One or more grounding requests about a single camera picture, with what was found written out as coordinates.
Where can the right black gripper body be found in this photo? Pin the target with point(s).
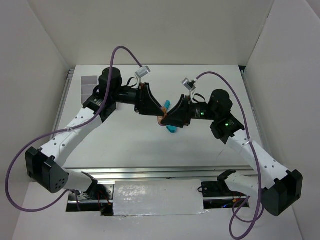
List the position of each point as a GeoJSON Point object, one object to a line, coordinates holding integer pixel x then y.
{"type": "Point", "coordinates": [186, 111]}

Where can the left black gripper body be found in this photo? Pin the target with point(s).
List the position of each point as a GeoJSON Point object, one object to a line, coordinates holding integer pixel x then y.
{"type": "Point", "coordinates": [141, 98]}

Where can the purple top brown lego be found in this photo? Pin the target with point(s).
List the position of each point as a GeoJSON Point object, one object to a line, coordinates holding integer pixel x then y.
{"type": "Point", "coordinates": [160, 118]}

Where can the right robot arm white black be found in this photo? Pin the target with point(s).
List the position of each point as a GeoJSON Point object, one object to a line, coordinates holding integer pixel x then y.
{"type": "Point", "coordinates": [277, 186]}

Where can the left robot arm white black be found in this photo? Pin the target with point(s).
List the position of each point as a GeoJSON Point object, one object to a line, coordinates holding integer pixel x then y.
{"type": "Point", "coordinates": [45, 164]}

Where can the teal rounded lego brick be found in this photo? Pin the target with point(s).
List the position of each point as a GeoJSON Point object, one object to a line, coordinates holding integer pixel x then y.
{"type": "Point", "coordinates": [171, 129]}

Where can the teal long lego brick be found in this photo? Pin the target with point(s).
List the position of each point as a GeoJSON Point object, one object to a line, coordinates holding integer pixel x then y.
{"type": "Point", "coordinates": [167, 105]}

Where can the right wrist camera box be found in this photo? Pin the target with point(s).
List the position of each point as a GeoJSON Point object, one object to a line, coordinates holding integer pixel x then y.
{"type": "Point", "coordinates": [190, 85]}

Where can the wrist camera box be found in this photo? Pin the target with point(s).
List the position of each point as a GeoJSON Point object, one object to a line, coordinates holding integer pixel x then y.
{"type": "Point", "coordinates": [190, 85]}
{"type": "Point", "coordinates": [143, 71]}

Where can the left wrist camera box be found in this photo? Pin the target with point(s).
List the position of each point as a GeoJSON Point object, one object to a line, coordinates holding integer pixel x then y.
{"type": "Point", "coordinates": [143, 71]}

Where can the side aluminium rail right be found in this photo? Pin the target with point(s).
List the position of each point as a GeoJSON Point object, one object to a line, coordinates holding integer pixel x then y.
{"type": "Point", "coordinates": [242, 69]}

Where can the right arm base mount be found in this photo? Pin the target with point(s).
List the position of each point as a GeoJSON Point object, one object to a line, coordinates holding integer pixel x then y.
{"type": "Point", "coordinates": [214, 198]}

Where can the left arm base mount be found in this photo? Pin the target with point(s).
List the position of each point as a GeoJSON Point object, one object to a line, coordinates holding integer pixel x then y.
{"type": "Point", "coordinates": [100, 201]}

